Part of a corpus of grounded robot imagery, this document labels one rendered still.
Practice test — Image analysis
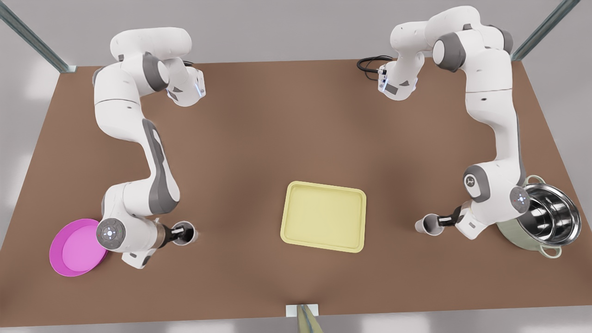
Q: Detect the white IKEA cup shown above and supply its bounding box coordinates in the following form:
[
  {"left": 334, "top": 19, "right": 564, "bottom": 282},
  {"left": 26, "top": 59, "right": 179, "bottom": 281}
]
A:
[
  {"left": 415, "top": 214, "right": 445, "bottom": 236},
  {"left": 172, "top": 221, "right": 199, "bottom": 246}
]

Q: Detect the steel pot with pale handles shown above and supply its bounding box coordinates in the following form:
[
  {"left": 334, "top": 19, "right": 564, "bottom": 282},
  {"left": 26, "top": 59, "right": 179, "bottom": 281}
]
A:
[{"left": 497, "top": 175, "right": 582, "bottom": 259}]

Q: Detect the yellow rectangular tray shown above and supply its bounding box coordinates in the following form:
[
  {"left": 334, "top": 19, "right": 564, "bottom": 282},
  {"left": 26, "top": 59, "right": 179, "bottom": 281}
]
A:
[{"left": 280, "top": 181, "right": 367, "bottom": 253}]

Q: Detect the pink round plate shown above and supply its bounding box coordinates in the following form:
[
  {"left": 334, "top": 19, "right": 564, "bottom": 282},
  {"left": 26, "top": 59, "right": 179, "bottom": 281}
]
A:
[{"left": 49, "top": 219, "right": 110, "bottom": 277}]

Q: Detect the silver frame post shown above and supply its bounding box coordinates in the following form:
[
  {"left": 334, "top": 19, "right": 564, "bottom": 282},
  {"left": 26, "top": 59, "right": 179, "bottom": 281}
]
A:
[
  {"left": 511, "top": 0, "right": 581, "bottom": 62},
  {"left": 0, "top": 2, "right": 77, "bottom": 74},
  {"left": 286, "top": 304, "right": 325, "bottom": 333}
]

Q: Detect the black cable loop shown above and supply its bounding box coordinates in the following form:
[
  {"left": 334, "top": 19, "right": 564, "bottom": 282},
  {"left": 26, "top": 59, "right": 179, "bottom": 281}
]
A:
[{"left": 357, "top": 55, "right": 395, "bottom": 84}]

